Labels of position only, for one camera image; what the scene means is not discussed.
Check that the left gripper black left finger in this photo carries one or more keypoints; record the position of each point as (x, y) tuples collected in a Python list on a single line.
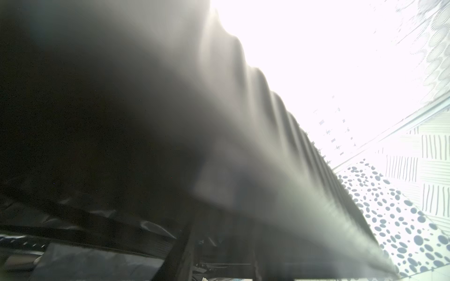
[(69, 263)]

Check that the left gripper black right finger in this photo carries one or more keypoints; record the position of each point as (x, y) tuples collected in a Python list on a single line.
[(180, 261)]

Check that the black ribbed hard-shell suitcase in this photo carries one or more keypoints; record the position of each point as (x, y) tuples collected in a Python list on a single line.
[(121, 120)]

